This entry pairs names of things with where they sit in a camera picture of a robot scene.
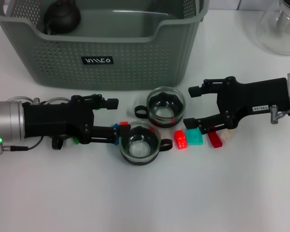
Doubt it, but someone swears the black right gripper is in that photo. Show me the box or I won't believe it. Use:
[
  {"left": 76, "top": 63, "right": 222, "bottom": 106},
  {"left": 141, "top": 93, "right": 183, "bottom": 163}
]
[{"left": 183, "top": 76, "right": 290, "bottom": 135}]

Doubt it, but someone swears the clear glass carafe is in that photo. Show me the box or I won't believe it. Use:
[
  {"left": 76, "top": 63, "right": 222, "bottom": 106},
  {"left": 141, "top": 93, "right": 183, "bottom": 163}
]
[{"left": 255, "top": 0, "right": 290, "bottom": 56}]

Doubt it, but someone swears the blue square toy plate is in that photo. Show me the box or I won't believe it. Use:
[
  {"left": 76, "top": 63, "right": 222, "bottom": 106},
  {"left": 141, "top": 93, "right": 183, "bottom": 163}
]
[{"left": 111, "top": 123, "right": 120, "bottom": 146}]

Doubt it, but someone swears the black round teapot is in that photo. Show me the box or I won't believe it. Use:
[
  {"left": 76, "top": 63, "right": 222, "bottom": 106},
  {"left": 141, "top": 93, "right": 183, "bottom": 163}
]
[{"left": 43, "top": 0, "right": 82, "bottom": 34}]

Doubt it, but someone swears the dark red long brick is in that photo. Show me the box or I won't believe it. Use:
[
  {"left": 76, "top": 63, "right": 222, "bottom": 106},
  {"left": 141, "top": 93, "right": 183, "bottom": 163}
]
[{"left": 207, "top": 131, "right": 223, "bottom": 148}]

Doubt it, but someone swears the beige white toy brick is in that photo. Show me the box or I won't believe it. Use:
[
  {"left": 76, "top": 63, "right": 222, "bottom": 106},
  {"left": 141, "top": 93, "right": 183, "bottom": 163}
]
[{"left": 219, "top": 129, "right": 234, "bottom": 142}]

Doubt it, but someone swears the teal square toy plate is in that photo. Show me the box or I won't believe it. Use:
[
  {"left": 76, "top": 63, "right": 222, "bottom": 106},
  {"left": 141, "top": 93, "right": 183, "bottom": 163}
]
[{"left": 185, "top": 128, "right": 204, "bottom": 146}]

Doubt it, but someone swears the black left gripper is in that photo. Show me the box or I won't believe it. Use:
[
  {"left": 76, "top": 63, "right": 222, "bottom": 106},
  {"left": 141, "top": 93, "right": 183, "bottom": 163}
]
[{"left": 21, "top": 94, "right": 131, "bottom": 145}]

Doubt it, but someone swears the grey-green perforated storage bin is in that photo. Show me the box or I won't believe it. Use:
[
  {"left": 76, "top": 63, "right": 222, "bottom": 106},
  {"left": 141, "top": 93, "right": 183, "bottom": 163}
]
[{"left": 0, "top": 0, "right": 210, "bottom": 91}]

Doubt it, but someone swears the bright red toy brick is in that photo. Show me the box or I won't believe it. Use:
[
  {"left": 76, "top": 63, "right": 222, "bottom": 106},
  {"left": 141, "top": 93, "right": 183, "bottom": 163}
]
[{"left": 174, "top": 130, "right": 188, "bottom": 150}]

